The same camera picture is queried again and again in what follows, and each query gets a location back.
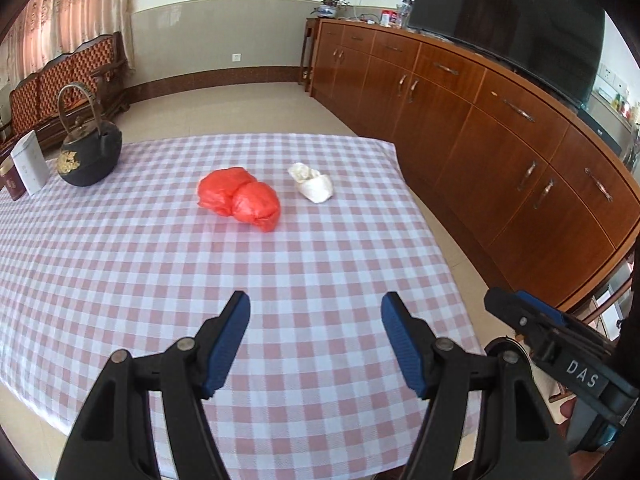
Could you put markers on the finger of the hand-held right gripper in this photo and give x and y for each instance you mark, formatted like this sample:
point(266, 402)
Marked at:
point(510, 310)
point(545, 310)

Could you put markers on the wooden sofa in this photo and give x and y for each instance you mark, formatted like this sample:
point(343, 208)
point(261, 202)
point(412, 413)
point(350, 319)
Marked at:
point(75, 70)

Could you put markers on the black television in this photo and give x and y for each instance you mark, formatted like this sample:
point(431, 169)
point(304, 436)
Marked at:
point(500, 10)

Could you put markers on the red white container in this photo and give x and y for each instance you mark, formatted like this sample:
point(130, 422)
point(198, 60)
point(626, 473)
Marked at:
point(388, 17)

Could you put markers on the clear plastic bottles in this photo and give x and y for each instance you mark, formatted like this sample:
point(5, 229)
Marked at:
point(405, 12)

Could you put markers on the dark red canister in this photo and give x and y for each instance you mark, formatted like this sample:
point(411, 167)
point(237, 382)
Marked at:
point(12, 182)

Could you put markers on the pink checked tablecloth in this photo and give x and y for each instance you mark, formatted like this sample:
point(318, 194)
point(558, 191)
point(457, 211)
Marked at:
point(300, 260)

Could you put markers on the small wooden side table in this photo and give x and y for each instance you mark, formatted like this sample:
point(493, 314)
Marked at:
point(305, 55)

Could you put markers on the pink patterned curtain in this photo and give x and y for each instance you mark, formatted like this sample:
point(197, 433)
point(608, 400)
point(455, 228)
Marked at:
point(75, 5)

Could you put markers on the white crumpled plastic bag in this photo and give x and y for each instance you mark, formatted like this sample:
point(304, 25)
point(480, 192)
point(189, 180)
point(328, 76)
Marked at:
point(315, 187)

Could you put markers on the red plastic bag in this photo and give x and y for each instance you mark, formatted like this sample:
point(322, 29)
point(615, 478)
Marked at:
point(220, 190)
point(255, 205)

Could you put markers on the potted plant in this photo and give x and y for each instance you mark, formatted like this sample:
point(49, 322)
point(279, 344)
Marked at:
point(330, 7)

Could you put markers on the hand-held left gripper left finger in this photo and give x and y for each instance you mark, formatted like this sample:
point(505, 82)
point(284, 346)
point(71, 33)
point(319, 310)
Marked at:
point(227, 340)

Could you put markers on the white tin box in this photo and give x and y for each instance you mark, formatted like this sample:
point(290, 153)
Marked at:
point(30, 165)

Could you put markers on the wooden sideboard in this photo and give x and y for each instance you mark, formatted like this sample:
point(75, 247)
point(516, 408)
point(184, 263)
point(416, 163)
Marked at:
point(450, 125)

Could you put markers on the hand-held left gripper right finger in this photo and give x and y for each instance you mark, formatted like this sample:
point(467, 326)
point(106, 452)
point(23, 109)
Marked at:
point(400, 340)

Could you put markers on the black cast iron teapot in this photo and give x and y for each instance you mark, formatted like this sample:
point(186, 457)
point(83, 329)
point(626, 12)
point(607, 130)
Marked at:
point(90, 157)

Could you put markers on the wooden chair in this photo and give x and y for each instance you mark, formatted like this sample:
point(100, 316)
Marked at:
point(600, 305)

